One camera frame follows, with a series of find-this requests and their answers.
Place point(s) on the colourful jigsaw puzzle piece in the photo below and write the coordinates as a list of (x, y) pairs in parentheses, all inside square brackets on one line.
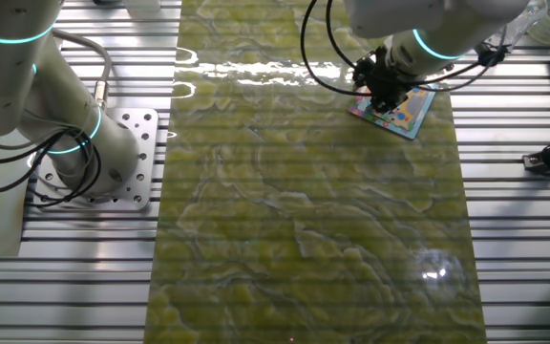
[(365, 104)]

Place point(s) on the green marble pattern mat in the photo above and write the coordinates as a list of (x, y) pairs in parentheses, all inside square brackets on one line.
[(280, 215)]

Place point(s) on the clear plastic cup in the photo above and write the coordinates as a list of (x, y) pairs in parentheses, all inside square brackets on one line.
[(533, 12)]

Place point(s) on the bus picture puzzle board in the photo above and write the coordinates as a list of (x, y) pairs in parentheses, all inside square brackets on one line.
[(413, 114)]

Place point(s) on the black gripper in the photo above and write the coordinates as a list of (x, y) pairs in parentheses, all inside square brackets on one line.
[(382, 79)]

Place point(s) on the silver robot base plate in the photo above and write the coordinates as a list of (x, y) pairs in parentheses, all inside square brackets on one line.
[(143, 143)]

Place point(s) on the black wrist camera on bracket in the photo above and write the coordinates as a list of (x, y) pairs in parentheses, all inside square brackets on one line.
[(491, 55)]

